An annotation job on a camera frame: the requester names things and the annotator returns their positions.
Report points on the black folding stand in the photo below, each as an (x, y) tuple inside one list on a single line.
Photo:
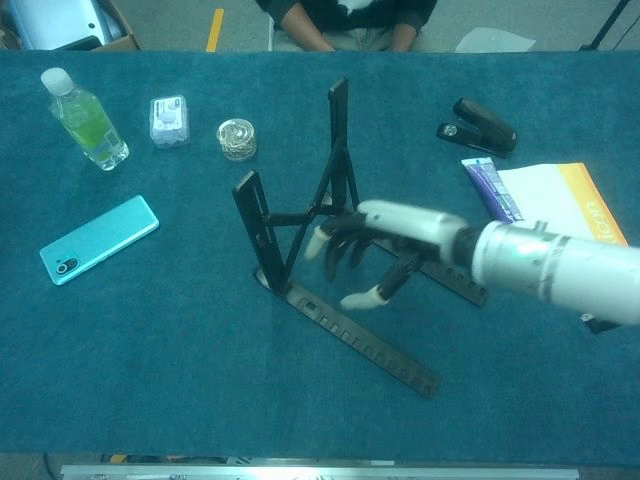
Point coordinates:
[(370, 350)]

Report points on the white paper sheet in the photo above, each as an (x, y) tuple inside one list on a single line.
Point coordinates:
[(490, 40)]

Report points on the person's right forearm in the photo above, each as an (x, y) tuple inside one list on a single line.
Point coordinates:
[(300, 30)]

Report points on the turquoise smartphone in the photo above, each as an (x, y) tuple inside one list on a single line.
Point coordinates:
[(100, 240)]

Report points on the yellow floor tape strip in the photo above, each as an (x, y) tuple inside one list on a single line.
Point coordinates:
[(215, 30)]

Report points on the small yellow object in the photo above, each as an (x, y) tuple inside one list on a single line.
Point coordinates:
[(116, 458)]

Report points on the clear box purple print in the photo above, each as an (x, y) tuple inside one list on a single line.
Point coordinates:
[(170, 122)]

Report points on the black tripod leg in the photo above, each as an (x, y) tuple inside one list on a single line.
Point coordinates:
[(607, 25)]

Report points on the black stapler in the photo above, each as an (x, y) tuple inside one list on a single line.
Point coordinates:
[(480, 127)]

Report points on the white yellow booklet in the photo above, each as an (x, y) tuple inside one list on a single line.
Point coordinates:
[(545, 195)]

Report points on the person's left forearm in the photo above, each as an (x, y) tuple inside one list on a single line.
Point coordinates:
[(404, 35)]

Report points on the teal table cloth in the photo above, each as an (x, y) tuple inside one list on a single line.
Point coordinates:
[(150, 350)]

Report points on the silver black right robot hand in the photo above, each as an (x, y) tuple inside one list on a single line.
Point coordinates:
[(420, 230)]

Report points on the round clear paperclip container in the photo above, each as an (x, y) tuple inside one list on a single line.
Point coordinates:
[(237, 140)]

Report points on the clear bottle green label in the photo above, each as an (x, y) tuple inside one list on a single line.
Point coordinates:
[(85, 120)]

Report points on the seated person in black top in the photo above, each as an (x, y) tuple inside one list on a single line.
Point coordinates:
[(360, 37)]

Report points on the purple white tube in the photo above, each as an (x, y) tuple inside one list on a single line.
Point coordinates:
[(487, 185)]

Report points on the brown cardboard box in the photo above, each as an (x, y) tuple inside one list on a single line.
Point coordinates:
[(124, 41)]

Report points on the white grey device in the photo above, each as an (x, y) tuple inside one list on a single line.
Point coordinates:
[(55, 20)]

